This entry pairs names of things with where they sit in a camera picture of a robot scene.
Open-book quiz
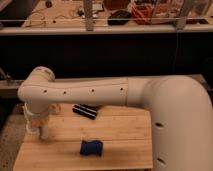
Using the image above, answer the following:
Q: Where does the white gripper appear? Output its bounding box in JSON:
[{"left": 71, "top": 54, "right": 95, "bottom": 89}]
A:
[{"left": 23, "top": 105, "right": 49, "bottom": 134}]

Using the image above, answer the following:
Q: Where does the black object on bench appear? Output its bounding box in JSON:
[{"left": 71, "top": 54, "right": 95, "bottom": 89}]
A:
[{"left": 107, "top": 10, "right": 131, "bottom": 26}]

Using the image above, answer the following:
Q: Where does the grey metal post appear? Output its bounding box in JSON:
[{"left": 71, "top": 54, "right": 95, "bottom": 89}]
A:
[
  {"left": 83, "top": 0, "right": 94, "bottom": 31},
  {"left": 175, "top": 0, "right": 194, "bottom": 30}
]

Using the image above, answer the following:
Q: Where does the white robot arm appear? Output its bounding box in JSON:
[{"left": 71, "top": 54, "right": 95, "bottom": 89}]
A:
[{"left": 17, "top": 66, "right": 213, "bottom": 171}]

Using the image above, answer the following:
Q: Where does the wooden board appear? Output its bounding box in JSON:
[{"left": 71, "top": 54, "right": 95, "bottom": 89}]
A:
[{"left": 13, "top": 105, "right": 153, "bottom": 171}]

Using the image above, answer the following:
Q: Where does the grey metal post right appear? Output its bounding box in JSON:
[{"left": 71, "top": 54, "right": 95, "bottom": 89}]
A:
[{"left": 175, "top": 0, "right": 194, "bottom": 30}]

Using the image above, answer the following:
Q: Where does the blue cloth roll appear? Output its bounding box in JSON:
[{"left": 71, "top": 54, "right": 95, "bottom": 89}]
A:
[{"left": 80, "top": 140, "right": 103, "bottom": 156}]

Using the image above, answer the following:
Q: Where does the black striped box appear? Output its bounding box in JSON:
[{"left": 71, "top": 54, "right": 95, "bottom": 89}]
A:
[{"left": 72, "top": 104, "right": 98, "bottom": 120}]

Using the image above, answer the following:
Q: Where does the clear glass jar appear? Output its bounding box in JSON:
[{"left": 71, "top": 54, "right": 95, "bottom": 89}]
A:
[{"left": 50, "top": 104, "right": 61, "bottom": 115}]

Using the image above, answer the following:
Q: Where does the orange red basket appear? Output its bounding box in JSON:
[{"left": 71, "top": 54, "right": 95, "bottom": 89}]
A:
[{"left": 132, "top": 5, "right": 152, "bottom": 25}]

